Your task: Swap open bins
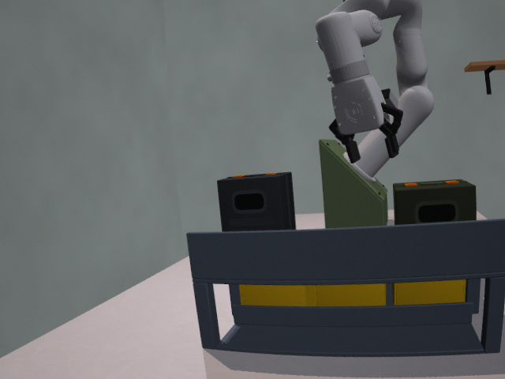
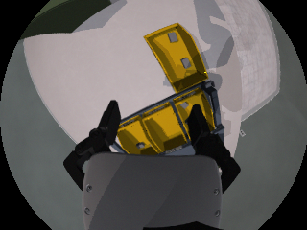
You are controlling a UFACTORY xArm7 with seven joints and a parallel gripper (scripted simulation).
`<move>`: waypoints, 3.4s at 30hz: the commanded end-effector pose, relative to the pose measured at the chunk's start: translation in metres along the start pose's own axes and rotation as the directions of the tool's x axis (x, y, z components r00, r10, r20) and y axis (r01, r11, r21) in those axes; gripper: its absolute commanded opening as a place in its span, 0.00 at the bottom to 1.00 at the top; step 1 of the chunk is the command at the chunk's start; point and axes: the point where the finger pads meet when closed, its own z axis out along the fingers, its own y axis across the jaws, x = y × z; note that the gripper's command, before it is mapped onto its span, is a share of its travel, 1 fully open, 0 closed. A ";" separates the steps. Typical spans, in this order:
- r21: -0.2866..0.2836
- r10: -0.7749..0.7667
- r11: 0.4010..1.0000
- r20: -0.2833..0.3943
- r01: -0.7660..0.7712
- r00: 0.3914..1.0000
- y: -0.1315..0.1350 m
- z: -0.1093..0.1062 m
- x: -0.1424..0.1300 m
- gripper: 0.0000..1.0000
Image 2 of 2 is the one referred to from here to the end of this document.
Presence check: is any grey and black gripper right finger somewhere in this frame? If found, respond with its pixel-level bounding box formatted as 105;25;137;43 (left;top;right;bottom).
187;104;241;193

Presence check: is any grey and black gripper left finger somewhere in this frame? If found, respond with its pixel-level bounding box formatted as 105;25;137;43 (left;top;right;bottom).
63;100;121;190

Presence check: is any dark grey metal shelf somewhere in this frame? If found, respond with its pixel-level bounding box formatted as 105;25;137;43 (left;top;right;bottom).
111;80;224;155

